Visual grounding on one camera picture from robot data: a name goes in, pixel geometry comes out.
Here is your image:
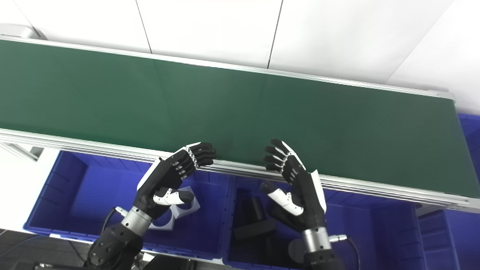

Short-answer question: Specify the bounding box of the aluminium conveyor leg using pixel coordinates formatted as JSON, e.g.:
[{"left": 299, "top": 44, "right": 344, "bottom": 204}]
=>
[{"left": 0, "top": 142, "right": 45, "bottom": 162}]

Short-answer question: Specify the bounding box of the grey conveyor end cap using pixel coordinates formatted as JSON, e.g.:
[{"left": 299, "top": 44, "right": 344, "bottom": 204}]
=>
[{"left": 0, "top": 23, "right": 45, "bottom": 40}]

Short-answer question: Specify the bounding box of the green conveyor belt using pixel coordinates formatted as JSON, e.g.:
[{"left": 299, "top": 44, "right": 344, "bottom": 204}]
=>
[
  {"left": 0, "top": 39, "right": 480, "bottom": 199},
  {"left": 0, "top": 34, "right": 480, "bottom": 210}
]

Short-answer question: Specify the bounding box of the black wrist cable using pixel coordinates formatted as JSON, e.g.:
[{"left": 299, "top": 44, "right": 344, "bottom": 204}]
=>
[
  {"left": 329, "top": 233, "right": 361, "bottom": 270},
  {"left": 101, "top": 205, "right": 128, "bottom": 240}
]

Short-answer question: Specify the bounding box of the black block with cylinder part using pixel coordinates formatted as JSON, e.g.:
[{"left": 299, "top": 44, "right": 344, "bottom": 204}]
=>
[{"left": 232, "top": 219, "right": 279, "bottom": 242}]

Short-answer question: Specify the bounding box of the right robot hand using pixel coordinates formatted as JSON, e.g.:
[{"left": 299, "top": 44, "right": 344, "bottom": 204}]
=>
[{"left": 261, "top": 139, "right": 327, "bottom": 233}]

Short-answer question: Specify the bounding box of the white square part with hole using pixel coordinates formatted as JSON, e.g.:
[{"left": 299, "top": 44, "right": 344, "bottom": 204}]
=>
[
  {"left": 148, "top": 207, "right": 176, "bottom": 231},
  {"left": 171, "top": 186, "right": 201, "bottom": 220}
]

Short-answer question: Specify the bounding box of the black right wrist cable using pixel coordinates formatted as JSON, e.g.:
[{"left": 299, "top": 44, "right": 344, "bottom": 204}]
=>
[{"left": 329, "top": 233, "right": 361, "bottom": 270}]

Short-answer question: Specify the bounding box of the black block part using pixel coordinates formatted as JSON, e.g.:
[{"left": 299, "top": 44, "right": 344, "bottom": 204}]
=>
[{"left": 241, "top": 196, "right": 266, "bottom": 225}]

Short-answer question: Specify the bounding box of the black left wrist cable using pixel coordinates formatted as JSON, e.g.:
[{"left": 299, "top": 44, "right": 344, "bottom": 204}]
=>
[{"left": 101, "top": 205, "right": 128, "bottom": 240}]

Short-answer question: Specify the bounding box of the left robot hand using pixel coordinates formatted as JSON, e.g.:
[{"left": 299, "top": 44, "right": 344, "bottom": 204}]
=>
[{"left": 133, "top": 142, "right": 217, "bottom": 220}]

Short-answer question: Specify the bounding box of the black part with round face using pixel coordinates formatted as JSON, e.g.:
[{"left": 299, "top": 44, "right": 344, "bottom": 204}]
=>
[{"left": 288, "top": 238, "right": 306, "bottom": 264}]

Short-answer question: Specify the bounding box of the blue plastic bin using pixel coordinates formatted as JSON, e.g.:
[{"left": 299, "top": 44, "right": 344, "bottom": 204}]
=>
[
  {"left": 23, "top": 150, "right": 232, "bottom": 263},
  {"left": 222, "top": 175, "right": 420, "bottom": 270},
  {"left": 414, "top": 112, "right": 480, "bottom": 270}
]

